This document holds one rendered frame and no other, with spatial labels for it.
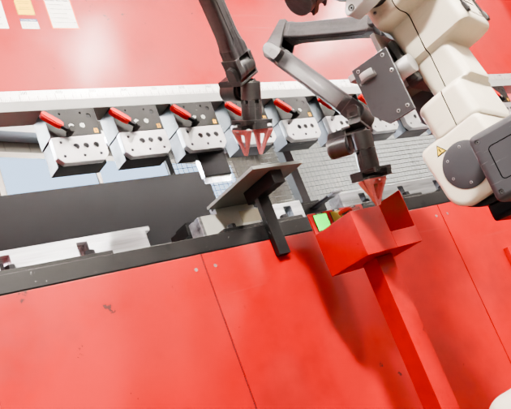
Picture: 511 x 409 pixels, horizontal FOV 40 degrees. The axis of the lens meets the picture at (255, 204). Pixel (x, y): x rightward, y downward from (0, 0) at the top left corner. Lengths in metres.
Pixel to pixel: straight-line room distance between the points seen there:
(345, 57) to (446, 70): 1.16
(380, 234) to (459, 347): 0.62
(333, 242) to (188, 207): 0.97
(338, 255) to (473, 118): 0.53
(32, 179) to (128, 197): 2.60
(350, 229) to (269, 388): 0.45
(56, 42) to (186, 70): 0.41
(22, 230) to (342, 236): 1.10
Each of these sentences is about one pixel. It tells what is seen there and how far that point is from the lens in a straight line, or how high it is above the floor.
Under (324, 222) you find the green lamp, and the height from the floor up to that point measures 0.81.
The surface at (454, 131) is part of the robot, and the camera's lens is 1.58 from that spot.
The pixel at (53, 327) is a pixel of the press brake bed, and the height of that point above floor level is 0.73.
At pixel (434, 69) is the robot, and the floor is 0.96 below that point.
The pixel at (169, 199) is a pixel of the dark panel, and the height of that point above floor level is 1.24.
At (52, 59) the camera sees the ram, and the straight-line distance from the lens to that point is 2.11.
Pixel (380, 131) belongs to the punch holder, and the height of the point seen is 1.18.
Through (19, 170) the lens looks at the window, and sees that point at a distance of 5.16.
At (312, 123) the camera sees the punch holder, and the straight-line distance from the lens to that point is 2.46.
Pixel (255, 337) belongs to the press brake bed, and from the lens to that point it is 1.85.
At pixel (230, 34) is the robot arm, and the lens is 1.93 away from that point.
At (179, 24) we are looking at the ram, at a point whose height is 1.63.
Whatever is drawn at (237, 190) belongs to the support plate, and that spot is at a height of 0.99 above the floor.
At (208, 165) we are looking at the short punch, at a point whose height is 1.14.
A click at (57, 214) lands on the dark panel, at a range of 2.49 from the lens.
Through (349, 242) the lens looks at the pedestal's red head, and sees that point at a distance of 1.81.
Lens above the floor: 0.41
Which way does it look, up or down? 15 degrees up
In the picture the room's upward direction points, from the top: 21 degrees counter-clockwise
